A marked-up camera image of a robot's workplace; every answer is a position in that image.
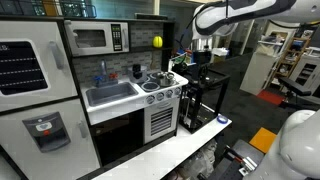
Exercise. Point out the silver pot lid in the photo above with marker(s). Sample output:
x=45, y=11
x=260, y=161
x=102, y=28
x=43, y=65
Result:
x=165, y=75

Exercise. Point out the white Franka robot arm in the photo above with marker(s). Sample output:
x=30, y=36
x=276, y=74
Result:
x=300, y=146

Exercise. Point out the silver pot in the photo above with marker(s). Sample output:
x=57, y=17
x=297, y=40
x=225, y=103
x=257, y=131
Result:
x=165, y=81

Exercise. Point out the grey toy pot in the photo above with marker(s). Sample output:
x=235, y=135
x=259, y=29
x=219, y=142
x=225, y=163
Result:
x=135, y=79

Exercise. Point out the grey toy sink basin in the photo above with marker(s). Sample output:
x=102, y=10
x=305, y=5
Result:
x=110, y=93

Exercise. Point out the silver stove knob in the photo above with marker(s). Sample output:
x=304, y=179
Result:
x=177, y=91
x=160, y=96
x=169, y=93
x=150, y=99

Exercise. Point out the round black stove burner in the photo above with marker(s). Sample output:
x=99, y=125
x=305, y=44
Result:
x=150, y=86

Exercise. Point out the black cylindrical object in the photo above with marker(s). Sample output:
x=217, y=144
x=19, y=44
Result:
x=137, y=70

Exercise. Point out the white toy oven door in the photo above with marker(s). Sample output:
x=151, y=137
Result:
x=161, y=121

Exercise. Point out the yellow toy lemon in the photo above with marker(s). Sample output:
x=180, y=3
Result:
x=157, y=42

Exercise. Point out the white toy kitchen unit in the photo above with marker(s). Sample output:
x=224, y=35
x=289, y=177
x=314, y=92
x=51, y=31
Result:
x=110, y=113

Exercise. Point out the silver toy faucet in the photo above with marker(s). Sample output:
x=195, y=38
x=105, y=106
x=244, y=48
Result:
x=104, y=68

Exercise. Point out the blue tape roll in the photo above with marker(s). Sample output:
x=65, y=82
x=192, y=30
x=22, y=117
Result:
x=222, y=119

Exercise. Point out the silver toy microwave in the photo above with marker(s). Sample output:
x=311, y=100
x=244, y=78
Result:
x=95, y=50

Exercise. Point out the clear plastic bag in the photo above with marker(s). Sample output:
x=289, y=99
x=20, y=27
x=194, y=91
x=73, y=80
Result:
x=200, y=160

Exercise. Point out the white fridge door with window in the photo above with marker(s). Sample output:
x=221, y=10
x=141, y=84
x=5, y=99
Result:
x=61, y=83

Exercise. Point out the red floor mat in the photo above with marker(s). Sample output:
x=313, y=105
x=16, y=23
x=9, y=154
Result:
x=270, y=97

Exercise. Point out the metal table clamp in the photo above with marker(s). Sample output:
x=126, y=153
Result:
x=245, y=163

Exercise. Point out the orange floor square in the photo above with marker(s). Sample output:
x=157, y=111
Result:
x=263, y=140

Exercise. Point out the grey toy water dispenser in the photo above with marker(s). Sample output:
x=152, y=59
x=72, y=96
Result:
x=46, y=131

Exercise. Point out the wooden storage shelf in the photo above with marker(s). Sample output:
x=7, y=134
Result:
x=286, y=63

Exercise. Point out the black padded bench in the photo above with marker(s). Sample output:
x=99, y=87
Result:
x=293, y=86

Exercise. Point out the white cabinet with glass door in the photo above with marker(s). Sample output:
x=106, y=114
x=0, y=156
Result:
x=306, y=73

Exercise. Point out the white fridge door with dispenser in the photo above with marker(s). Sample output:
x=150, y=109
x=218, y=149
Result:
x=20, y=156

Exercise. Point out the black metal frame stand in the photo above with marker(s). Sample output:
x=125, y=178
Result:
x=196, y=100

